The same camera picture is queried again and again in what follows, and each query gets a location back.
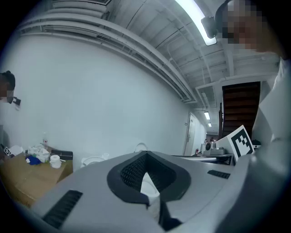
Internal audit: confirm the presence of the white door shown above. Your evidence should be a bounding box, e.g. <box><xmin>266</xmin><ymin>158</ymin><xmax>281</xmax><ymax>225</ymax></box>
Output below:
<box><xmin>183</xmin><ymin>112</ymin><xmax>196</xmax><ymax>157</ymax></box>

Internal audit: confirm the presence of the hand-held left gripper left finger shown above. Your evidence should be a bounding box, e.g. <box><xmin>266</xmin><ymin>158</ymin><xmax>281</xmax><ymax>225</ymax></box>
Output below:
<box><xmin>106</xmin><ymin>150</ymin><xmax>150</xmax><ymax>204</ymax></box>

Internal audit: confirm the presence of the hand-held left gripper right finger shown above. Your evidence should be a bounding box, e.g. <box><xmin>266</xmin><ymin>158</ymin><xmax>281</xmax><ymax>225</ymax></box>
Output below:
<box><xmin>146</xmin><ymin>150</ymin><xmax>191</xmax><ymax>232</ymax></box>

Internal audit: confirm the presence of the person's white shirt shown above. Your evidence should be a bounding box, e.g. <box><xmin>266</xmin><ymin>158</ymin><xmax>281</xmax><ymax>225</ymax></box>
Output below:
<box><xmin>234</xmin><ymin>56</ymin><xmax>291</xmax><ymax>233</ymax></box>

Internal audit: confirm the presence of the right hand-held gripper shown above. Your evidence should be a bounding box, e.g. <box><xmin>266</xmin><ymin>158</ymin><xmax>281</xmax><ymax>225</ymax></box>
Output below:
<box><xmin>201</xmin><ymin>124</ymin><xmax>256</xmax><ymax>166</ymax></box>

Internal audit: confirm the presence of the white ceiling pipe rack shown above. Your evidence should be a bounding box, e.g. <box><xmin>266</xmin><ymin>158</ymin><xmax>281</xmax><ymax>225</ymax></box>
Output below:
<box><xmin>18</xmin><ymin>12</ymin><xmax>197</xmax><ymax>104</ymax></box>

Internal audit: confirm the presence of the person's head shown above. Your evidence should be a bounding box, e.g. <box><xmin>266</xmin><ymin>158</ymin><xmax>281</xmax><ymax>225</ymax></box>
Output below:
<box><xmin>215</xmin><ymin>0</ymin><xmax>284</xmax><ymax>56</ymax></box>

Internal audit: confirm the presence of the pile of crumpled white paper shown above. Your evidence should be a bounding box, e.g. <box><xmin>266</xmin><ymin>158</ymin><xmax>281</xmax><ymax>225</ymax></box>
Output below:
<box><xmin>27</xmin><ymin>143</ymin><xmax>51</xmax><ymax>163</ymax></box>

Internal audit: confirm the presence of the white toilet with tank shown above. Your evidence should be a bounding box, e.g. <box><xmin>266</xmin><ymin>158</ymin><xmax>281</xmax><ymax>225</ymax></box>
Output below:
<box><xmin>80</xmin><ymin>152</ymin><xmax>161</xmax><ymax>205</ymax></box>

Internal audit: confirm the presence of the black head camera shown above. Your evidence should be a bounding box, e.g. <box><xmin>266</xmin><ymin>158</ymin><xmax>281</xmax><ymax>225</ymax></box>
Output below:
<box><xmin>201</xmin><ymin>15</ymin><xmax>218</xmax><ymax>39</ymax></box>

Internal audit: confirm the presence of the clear plastic bottle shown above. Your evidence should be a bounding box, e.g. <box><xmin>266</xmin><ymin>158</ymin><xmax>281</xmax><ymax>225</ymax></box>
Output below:
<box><xmin>42</xmin><ymin>132</ymin><xmax>50</xmax><ymax>149</ymax></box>

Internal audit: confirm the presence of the blue cloth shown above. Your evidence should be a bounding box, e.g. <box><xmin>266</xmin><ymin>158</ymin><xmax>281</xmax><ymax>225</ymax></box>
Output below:
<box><xmin>25</xmin><ymin>156</ymin><xmax>42</xmax><ymax>167</ymax></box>

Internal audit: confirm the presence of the black flat panel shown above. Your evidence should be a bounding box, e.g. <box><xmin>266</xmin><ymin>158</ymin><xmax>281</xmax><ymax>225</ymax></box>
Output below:
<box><xmin>51</xmin><ymin>149</ymin><xmax>74</xmax><ymax>160</ymax></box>

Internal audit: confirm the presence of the large cardboard box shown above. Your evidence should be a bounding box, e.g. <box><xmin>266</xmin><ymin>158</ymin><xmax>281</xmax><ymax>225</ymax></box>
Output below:
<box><xmin>0</xmin><ymin>147</ymin><xmax>74</xmax><ymax>208</ymax></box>

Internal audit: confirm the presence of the dark wooden staircase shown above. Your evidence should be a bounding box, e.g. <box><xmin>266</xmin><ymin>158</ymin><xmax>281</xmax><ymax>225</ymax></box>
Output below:
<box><xmin>221</xmin><ymin>81</ymin><xmax>261</xmax><ymax>140</ymax></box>

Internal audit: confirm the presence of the white toilet paper roll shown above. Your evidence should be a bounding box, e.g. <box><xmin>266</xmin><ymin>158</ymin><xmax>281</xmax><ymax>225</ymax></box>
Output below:
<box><xmin>49</xmin><ymin>154</ymin><xmax>62</xmax><ymax>169</ymax></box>

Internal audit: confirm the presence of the long ceiling light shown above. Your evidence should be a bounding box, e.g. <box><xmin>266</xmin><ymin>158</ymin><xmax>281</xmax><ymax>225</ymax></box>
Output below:
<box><xmin>175</xmin><ymin>0</ymin><xmax>218</xmax><ymax>46</ymax></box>

